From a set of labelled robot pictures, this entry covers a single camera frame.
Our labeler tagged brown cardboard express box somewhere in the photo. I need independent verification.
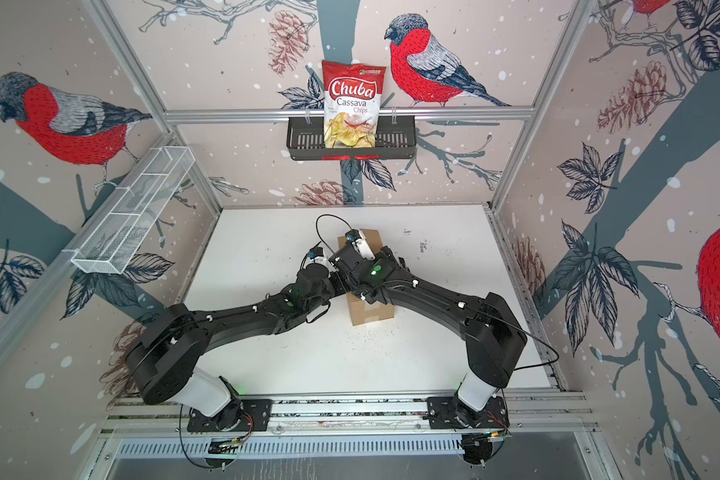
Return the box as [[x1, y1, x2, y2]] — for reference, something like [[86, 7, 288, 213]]
[[338, 229, 395, 326]]

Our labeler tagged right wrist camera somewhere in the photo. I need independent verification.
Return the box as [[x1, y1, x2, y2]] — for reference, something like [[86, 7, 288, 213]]
[[345, 229, 375, 260]]

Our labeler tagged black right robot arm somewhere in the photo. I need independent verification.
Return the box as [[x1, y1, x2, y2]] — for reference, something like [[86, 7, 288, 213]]
[[329, 244, 528, 413]]

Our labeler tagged aluminium frame crossbar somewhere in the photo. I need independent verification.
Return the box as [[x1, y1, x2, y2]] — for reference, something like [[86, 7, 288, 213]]
[[163, 106, 536, 125]]

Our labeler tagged black wire wall basket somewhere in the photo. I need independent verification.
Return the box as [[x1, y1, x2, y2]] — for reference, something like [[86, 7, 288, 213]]
[[286, 114, 417, 161]]

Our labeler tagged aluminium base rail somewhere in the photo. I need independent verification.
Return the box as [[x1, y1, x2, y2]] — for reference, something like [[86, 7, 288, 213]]
[[101, 389, 600, 437]]

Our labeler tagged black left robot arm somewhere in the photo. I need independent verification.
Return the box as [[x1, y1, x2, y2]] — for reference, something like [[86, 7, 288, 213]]
[[125, 263, 346, 417]]

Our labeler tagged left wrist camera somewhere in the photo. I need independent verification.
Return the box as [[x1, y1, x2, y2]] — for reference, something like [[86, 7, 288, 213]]
[[302, 244, 331, 268]]

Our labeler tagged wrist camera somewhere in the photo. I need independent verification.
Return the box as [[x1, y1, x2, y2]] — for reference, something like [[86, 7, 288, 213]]
[[302, 244, 331, 268], [345, 229, 375, 260]]

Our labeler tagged Chuba cassava chips bag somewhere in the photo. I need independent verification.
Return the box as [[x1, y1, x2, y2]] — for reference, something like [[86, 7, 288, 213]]
[[322, 60, 386, 148]]

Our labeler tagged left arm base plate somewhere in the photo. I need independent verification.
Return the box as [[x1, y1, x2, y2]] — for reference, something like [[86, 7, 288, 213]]
[[187, 398, 273, 433]]

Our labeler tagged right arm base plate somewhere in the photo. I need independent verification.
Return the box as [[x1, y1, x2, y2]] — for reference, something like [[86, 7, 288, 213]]
[[423, 396, 510, 431]]

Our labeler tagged white wire mesh shelf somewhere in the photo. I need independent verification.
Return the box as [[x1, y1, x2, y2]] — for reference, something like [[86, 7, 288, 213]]
[[71, 146, 195, 274]]

